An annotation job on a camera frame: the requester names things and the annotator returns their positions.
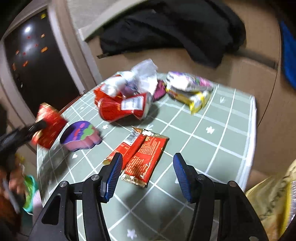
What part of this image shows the red snack wrapper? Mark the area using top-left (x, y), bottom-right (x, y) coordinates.
top-left (103, 127), bottom-right (169, 188)

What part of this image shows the red drink can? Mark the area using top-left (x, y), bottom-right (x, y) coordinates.
top-left (32, 103), bottom-right (67, 149)

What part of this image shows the blue towel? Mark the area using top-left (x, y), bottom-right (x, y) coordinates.
top-left (279, 21), bottom-right (296, 89)

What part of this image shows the red plastic bag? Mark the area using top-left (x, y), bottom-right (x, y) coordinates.
top-left (94, 73), bottom-right (153, 122)

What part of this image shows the silver pink snack wrapper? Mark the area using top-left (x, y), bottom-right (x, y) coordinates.
top-left (166, 71), bottom-right (214, 92)

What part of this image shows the black jacket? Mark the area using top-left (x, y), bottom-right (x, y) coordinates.
top-left (99, 1), bottom-right (246, 68)

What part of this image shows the yellow candy bar wrapper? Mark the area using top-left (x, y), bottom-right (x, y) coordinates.
top-left (166, 87), bottom-right (211, 115)

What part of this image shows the yellow plastic bag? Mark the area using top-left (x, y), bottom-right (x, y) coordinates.
top-left (246, 162), bottom-right (295, 240)

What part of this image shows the green trash bin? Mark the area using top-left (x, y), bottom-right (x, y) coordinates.
top-left (23, 175), bottom-right (39, 214)

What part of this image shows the green checked tablecloth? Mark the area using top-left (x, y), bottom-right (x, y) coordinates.
top-left (36, 72), bottom-right (258, 241)

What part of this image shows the white tissue paper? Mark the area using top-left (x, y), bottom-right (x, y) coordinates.
top-left (101, 59), bottom-right (158, 97)

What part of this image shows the dark window door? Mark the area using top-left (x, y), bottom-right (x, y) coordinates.
top-left (4, 10), bottom-right (80, 115)

